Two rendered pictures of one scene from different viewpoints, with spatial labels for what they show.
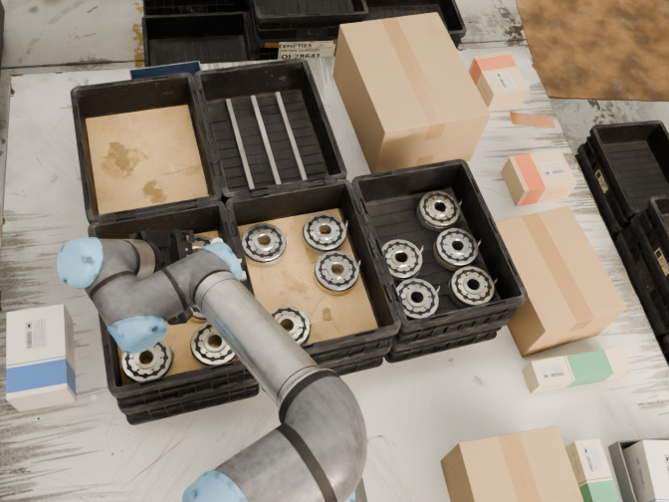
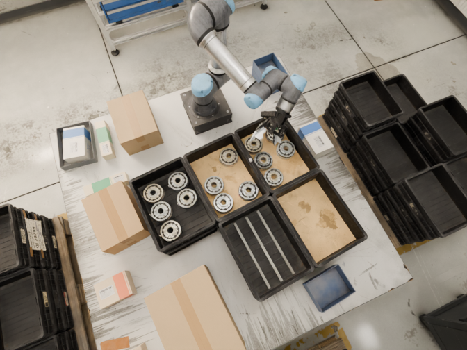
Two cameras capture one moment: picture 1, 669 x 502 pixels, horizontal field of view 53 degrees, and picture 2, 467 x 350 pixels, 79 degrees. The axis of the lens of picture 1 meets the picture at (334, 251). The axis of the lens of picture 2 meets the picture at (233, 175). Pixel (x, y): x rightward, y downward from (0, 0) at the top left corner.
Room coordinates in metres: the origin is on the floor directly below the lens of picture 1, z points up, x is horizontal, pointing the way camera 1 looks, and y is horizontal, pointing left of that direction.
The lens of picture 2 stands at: (1.23, 0.06, 2.28)
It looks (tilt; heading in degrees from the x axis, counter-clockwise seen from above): 70 degrees down; 177
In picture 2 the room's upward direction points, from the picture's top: 1 degrees clockwise
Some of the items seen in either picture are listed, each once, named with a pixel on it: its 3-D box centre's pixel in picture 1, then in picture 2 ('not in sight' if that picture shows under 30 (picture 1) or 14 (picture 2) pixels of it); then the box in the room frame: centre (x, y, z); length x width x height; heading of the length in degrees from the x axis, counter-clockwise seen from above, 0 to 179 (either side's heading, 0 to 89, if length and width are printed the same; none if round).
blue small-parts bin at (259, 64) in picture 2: not in sight; (269, 71); (-0.01, 0.35, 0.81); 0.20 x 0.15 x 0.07; 24
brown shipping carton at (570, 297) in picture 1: (545, 280); (117, 217); (0.90, -0.53, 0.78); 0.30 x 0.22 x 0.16; 28
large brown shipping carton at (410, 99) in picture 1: (405, 94); (196, 321); (1.40, -0.11, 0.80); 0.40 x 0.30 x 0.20; 27
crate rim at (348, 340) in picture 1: (310, 264); (225, 175); (0.73, 0.05, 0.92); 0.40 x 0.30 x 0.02; 26
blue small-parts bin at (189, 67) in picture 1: (169, 93); (328, 287); (1.28, 0.55, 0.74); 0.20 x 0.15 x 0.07; 116
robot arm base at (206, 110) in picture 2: not in sight; (203, 101); (0.23, -0.07, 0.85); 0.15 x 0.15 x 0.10
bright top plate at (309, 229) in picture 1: (325, 231); (223, 202); (0.85, 0.03, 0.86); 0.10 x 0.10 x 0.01
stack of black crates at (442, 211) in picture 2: not in sight; (420, 207); (0.80, 1.38, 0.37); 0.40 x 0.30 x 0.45; 21
